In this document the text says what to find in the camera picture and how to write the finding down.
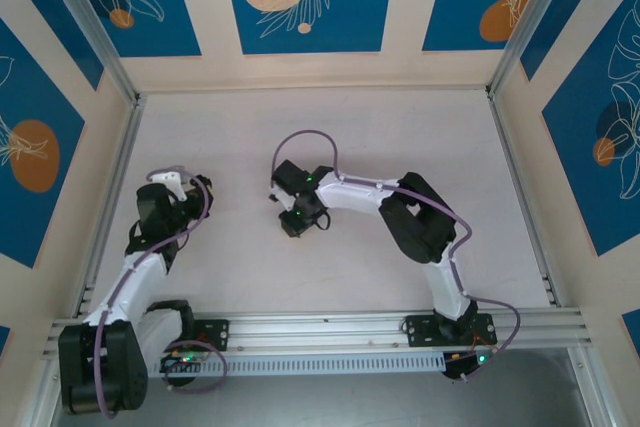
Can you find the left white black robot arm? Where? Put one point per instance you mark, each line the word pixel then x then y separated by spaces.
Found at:
pixel 130 287

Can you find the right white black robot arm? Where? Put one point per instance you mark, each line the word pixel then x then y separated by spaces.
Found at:
pixel 350 192

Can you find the blue panel with orange oval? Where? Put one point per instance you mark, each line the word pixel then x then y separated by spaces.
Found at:
pixel 50 97

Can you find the blue panel with lily drawing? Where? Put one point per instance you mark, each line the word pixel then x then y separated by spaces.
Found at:
pixel 150 22

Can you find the grey metal sheet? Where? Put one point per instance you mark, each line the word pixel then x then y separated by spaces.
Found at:
pixel 325 402

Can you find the blue panel with peach circle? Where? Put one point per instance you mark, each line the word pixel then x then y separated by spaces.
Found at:
pixel 350 22

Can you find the blue panel with dark circle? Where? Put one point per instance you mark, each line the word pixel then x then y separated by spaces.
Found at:
pixel 575 172

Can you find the aluminium table side rail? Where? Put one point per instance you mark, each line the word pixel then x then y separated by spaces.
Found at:
pixel 508 147
pixel 109 207

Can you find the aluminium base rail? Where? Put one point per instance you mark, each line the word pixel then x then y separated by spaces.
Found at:
pixel 325 332

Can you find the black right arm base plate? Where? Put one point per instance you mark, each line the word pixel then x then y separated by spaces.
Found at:
pixel 420 332

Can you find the aluminium frame post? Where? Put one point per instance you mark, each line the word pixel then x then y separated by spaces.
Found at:
pixel 89 22
pixel 532 22

